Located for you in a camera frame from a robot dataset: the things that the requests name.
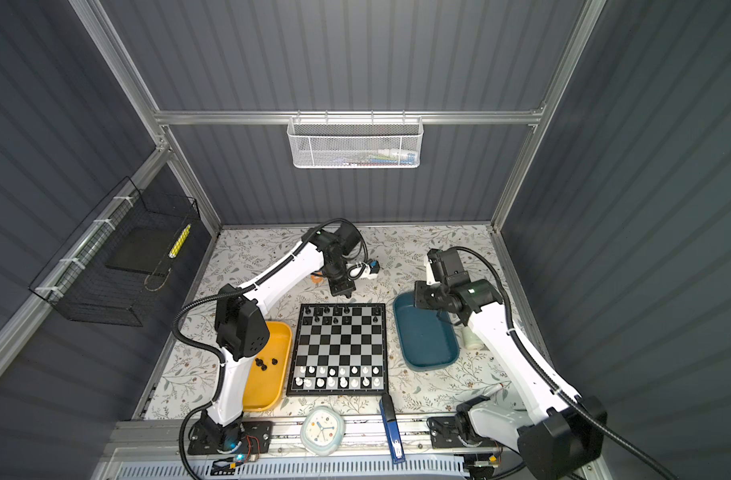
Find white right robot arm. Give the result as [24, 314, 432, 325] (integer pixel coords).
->
[415, 247, 607, 479]

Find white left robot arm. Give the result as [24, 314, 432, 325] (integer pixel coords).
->
[204, 219, 367, 428]

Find teal tray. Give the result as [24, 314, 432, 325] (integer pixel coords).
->
[393, 292, 459, 372]

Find black and white chessboard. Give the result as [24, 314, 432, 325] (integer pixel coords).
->
[286, 303, 389, 397]

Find yellow tray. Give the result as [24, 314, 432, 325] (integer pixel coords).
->
[243, 321, 293, 412]

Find blue stapler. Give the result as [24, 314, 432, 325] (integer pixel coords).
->
[379, 393, 405, 464]

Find pale green clock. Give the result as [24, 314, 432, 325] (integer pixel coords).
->
[300, 406, 346, 456]

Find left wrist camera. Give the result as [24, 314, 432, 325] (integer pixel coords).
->
[347, 259, 381, 281]

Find black corrugated left cable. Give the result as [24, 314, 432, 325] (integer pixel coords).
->
[170, 217, 369, 480]

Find black corrugated cable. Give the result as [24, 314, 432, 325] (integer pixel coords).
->
[451, 245, 681, 480]
[170, 217, 369, 480]

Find black corrugated right cable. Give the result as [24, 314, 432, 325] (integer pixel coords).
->
[451, 245, 681, 480]

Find white wire basket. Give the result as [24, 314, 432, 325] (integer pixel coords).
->
[287, 118, 425, 169]

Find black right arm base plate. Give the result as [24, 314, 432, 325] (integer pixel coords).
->
[427, 415, 499, 449]

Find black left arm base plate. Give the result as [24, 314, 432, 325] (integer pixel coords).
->
[187, 418, 274, 455]

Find black wire basket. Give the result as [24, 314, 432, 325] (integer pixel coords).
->
[29, 182, 206, 328]

